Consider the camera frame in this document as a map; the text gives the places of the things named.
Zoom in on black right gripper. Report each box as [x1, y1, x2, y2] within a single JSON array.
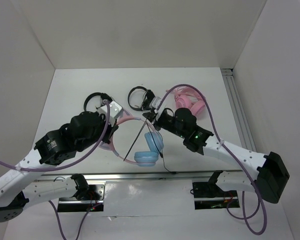
[[143, 110, 187, 138]]

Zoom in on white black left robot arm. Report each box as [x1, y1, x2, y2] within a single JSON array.
[[0, 110, 119, 223]]

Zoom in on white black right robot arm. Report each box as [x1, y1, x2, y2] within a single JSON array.
[[143, 108, 290, 204]]

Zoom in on black headphones middle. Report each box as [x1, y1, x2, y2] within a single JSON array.
[[127, 86, 155, 112]]

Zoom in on black headphones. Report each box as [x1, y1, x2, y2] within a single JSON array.
[[127, 86, 155, 112], [83, 92, 114, 112]]

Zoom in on black headphones far left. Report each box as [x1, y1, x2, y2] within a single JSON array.
[[83, 92, 114, 112]]

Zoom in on pink gaming headset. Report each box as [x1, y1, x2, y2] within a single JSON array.
[[171, 86, 206, 119]]

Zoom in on white front cover panel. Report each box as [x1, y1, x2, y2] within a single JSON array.
[[103, 180, 195, 217]]

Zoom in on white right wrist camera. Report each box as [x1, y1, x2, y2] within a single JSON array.
[[150, 96, 164, 123]]

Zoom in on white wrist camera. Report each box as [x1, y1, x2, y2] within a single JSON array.
[[96, 101, 124, 126], [150, 96, 164, 123]]

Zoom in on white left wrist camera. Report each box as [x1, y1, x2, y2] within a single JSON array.
[[96, 101, 124, 126]]

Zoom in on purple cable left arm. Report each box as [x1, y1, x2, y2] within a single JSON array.
[[0, 99, 111, 240]]

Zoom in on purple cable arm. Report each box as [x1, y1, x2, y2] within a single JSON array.
[[156, 85, 268, 236], [0, 99, 111, 240]]

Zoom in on aluminium rail front edge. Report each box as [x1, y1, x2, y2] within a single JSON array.
[[33, 170, 236, 183]]

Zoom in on aluminium rail right side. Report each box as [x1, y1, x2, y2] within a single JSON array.
[[220, 68, 257, 151]]

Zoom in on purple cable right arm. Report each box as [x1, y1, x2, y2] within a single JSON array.
[[156, 85, 268, 236]]

